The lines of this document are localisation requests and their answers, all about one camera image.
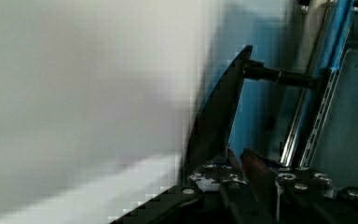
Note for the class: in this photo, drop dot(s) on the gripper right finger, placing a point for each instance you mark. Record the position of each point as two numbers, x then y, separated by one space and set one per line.
261 179

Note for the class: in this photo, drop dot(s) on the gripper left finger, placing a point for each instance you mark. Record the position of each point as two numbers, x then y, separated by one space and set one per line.
227 158

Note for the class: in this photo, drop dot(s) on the silver black toaster oven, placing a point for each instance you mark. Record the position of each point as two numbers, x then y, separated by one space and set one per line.
287 89

